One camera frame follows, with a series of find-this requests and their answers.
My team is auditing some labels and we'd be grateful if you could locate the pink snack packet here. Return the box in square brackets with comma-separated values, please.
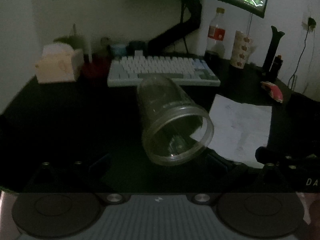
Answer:
[260, 81, 284, 103]

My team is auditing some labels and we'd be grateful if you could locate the small black bottle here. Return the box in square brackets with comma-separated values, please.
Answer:
[271, 54, 283, 78]

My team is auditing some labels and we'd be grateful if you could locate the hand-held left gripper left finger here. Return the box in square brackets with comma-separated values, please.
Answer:
[24, 154, 112, 193]

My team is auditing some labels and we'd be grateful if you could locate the clear plastic container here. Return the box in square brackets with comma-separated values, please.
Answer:
[137, 75, 215, 166]

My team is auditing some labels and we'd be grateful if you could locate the wall socket with plug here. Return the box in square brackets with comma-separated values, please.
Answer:
[301, 17, 317, 32]

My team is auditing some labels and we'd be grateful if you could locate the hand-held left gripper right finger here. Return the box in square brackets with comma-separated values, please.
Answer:
[206, 152, 298, 193]

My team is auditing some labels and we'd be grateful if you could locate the black forked stand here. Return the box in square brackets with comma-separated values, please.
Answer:
[261, 26, 285, 77]

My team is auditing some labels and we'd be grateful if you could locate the white and blue keyboard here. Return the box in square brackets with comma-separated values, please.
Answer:
[107, 51, 221, 87]

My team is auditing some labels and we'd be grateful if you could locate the red cup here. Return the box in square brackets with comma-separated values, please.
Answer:
[81, 56, 112, 79]

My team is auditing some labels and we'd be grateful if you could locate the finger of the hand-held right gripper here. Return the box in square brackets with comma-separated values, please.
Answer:
[255, 146, 297, 171]

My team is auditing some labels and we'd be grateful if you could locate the white paper sheet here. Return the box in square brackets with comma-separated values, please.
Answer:
[191, 94, 273, 168]

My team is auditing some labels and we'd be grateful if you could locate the beige tissue box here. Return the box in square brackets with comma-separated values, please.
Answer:
[35, 44, 84, 84]

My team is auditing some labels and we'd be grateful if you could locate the patterned paper cup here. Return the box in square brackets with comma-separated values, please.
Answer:
[230, 30, 254, 69]

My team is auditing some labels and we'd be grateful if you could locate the black power cable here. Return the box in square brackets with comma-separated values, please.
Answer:
[289, 30, 310, 90]

